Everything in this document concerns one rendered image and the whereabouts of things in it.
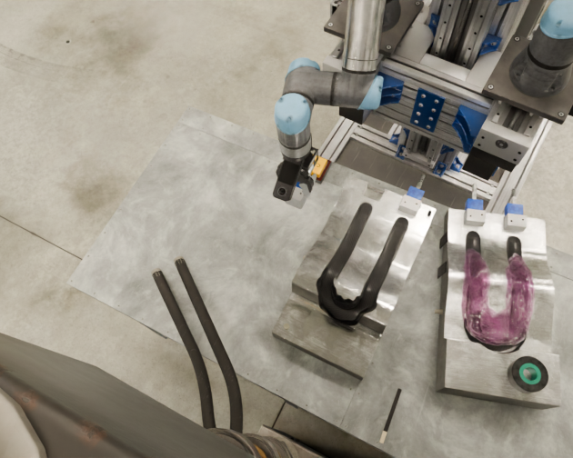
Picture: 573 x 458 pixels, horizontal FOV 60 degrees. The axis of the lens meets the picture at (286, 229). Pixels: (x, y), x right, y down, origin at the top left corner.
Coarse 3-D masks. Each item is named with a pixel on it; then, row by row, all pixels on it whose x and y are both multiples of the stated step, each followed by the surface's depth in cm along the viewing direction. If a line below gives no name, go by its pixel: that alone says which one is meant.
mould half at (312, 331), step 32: (352, 192) 142; (384, 192) 141; (384, 224) 137; (416, 224) 136; (320, 256) 132; (352, 256) 134; (352, 288) 126; (384, 288) 127; (288, 320) 131; (320, 320) 130; (384, 320) 122; (320, 352) 127; (352, 352) 127
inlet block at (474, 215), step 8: (472, 184) 144; (472, 192) 142; (472, 200) 140; (480, 200) 140; (472, 208) 139; (480, 208) 139; (464, 216) 140; (472, 216) 137; (480, 216) 137; (472, 224) 138; (480, 224) 138
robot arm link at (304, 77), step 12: (300, 60) 112; (288, 72) 112; (300, 72) 110; (312, 72) 110; (324, 72) 110; (288, 84) 110; (300, 84) 109; (312, 84) 109; (324, 84) 109; (312, 96) 110; (324, 96) 110
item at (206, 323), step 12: (180, 264) 142; (180, 276) 141; (192, 288) 137; (192, 300) 135; (204, 312) 132; (204, 324) 130; (216, 336) 128; (216, 348) 125; (216, 360) 125; (228, 360) 123
